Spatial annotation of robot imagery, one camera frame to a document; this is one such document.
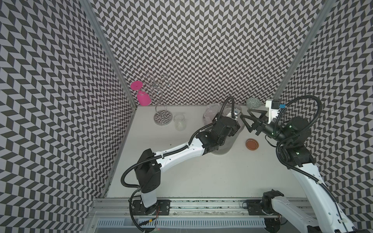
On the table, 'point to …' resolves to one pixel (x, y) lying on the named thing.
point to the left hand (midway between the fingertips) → (227, 117)
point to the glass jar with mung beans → (180, 121)
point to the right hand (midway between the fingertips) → (244, 116)
